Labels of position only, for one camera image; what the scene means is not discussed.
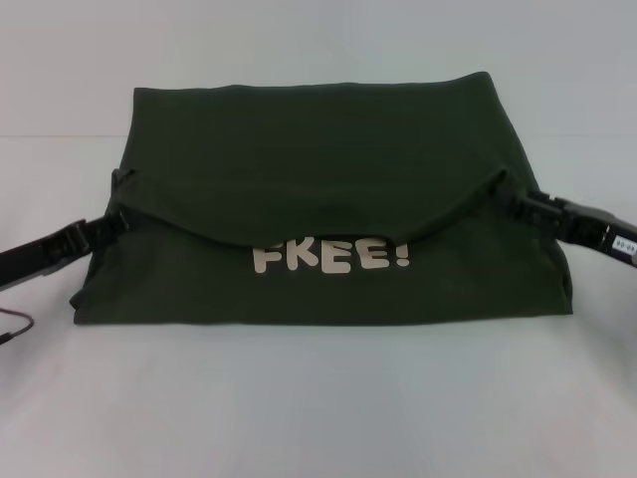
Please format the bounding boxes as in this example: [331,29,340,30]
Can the dark maroon cable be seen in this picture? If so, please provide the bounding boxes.
[0,307,36,346]

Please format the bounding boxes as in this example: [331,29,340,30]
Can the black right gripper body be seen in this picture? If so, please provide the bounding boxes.
[556,197,637,271]

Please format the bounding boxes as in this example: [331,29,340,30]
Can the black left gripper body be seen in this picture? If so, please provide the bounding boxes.
[0,219,90,308]

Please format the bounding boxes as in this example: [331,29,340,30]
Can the dark green t-shirt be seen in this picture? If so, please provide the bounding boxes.
[69,72,571,332]

